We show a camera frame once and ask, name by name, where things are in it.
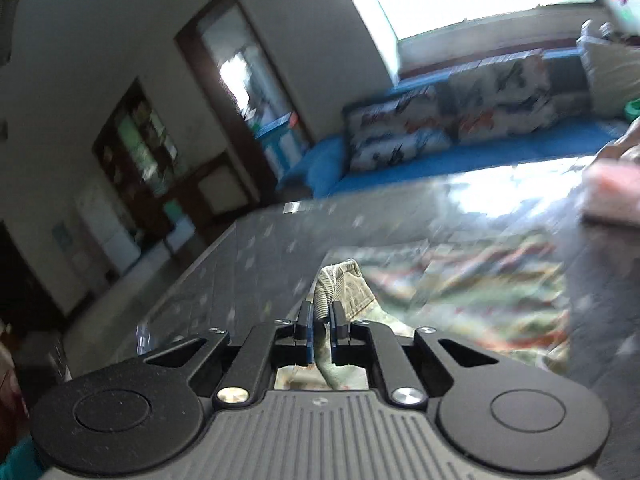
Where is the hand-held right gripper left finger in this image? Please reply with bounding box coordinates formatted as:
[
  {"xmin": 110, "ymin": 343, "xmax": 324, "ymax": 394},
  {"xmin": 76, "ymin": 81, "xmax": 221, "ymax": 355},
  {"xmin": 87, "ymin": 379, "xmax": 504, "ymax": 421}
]
[{"xmin": 144, "ymin": 301, "xmax": 315, "ymax": 408}]

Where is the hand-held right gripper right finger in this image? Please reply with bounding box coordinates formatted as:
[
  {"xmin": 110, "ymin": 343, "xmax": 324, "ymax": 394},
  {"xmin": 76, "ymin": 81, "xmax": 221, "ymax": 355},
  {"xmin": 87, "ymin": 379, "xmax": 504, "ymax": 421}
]
[{"xmin": 329, "ymin": 302, "xmax": 501, "ymax": 407}]

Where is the green patterned garment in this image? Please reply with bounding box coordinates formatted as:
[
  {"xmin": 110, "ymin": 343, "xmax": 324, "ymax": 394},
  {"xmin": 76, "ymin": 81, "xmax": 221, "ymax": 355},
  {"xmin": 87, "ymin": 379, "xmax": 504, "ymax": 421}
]
[{"xmin": 312, "ymin": 237, "xmax": 571, "ymax": 391}]

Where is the blue cabinet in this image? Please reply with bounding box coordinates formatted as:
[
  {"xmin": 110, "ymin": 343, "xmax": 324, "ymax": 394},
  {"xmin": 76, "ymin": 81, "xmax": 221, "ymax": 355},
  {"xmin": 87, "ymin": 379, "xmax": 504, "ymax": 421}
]
[{"xmin": 255, "ymin": 112, "xmax": 311, "ymax": 182}]

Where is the small butterfly print cushion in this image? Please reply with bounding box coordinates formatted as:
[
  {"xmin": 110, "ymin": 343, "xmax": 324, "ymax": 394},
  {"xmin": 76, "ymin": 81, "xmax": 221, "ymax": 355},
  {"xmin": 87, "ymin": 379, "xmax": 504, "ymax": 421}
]
[{"xmin": 345, "ymin": 85, "xmax": 452, "ymax": 172}]

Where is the blue sofa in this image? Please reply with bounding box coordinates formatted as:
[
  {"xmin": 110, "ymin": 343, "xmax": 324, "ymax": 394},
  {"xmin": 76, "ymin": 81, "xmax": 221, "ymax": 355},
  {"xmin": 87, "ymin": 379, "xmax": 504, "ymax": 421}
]
[{"xmin": 277, "ymin": 45, "xmax": 640, "ymax": 199}]

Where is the large butterfly print cushion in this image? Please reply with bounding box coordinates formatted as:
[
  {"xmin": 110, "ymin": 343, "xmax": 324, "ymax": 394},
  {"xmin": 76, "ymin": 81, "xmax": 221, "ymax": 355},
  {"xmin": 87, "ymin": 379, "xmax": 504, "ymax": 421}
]
[{"xmin": 447, "ymin": 52, "xmax": 559, "ymax": 134}]

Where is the pink plastic bag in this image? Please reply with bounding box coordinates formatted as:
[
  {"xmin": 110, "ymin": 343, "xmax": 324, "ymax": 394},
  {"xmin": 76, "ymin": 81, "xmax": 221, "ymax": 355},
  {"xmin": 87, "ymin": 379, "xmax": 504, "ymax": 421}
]
[{"xmin": 581, "ymin": 160, "xmax": 640, "ymax": 224}]

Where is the cream garment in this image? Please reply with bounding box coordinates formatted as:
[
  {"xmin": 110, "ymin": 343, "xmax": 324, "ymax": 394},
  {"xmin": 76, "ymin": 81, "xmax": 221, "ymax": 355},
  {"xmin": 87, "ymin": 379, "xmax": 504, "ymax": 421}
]
[{"xmin": 595, "ymin": 120, "xmax": 640, "ymax": 171}]

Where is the white pillow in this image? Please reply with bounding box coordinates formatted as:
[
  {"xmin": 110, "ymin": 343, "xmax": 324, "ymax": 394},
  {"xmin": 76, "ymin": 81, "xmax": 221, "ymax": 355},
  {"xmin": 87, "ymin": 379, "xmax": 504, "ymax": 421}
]
[{"xmin": 576, "ymin": 20, "xmax": 640, "ymax": 119}]

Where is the wooden door frame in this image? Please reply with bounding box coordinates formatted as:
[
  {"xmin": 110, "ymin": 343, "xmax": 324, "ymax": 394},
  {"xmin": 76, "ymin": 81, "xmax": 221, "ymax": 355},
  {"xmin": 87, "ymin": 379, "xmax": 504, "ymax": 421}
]
[{"xmin": 174, "ymin": 0, "xmax": 312, "ymax": 192}]

